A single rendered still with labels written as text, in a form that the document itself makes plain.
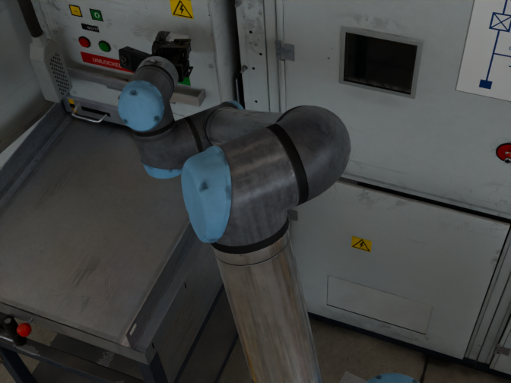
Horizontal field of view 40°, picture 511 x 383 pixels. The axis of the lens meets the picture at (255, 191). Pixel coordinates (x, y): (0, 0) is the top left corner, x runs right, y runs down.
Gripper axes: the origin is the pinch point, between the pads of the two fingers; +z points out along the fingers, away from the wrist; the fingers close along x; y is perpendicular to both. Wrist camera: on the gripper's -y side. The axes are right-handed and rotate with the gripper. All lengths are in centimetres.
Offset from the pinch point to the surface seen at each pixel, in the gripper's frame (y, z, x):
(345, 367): 47, 11, -123
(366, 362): 54, 14, -123
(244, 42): 17.4, 3.6, -2.3
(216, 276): 9, -10, -67
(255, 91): 19.2, 6.5, -16.7
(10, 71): -50, 14, -17
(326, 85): 37.7, -2.6, -9.9
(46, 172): -38, -2, -39
